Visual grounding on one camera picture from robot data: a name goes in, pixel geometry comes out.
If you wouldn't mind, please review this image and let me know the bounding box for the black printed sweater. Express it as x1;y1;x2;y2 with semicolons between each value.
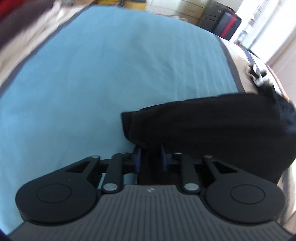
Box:
120;63;296;186

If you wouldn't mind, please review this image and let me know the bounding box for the pile of folded clothes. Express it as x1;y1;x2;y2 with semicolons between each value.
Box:
0;0;56;49

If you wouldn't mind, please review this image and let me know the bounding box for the blue and white bedsheet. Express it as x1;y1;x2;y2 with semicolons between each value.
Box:
1;6;293;240

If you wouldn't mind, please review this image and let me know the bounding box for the yellow bucket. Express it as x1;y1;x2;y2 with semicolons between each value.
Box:
124;1;147;11

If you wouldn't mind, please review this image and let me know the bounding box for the white wardrobe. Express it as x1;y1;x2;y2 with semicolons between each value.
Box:
147;0;212;24

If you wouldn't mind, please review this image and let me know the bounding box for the black suitcase red strap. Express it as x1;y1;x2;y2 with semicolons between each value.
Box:
199;0;242;41

